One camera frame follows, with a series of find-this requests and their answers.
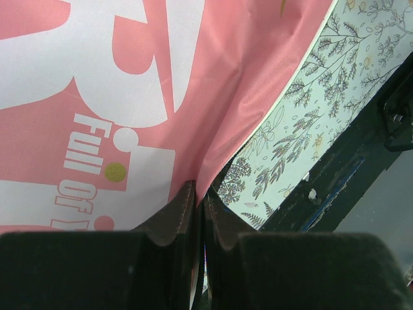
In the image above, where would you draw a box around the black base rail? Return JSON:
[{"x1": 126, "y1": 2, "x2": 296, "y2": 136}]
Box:
[{"x1": 260, "y1": 56, "x2": 412, "y2": 232}]

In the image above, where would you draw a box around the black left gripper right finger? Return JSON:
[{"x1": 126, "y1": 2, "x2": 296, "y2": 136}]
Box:
[{"x1": 203, "y1": 190, "x2": 412, "y2": 309}]

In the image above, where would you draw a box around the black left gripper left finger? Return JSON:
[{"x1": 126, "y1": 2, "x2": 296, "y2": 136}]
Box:
[{"x1": 1, "y1": 181, "x2": 196, "y2": 309}]

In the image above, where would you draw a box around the pink racket cover bag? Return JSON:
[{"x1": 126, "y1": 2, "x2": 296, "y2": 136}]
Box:
[{"x1": 1, "y1": 1, "x2": 335, "y2": 233}]

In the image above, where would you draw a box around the floral table mat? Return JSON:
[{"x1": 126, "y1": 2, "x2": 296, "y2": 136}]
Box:
[{"x1": 218, "y1": 1, "x2": 412, "y2": 229}]

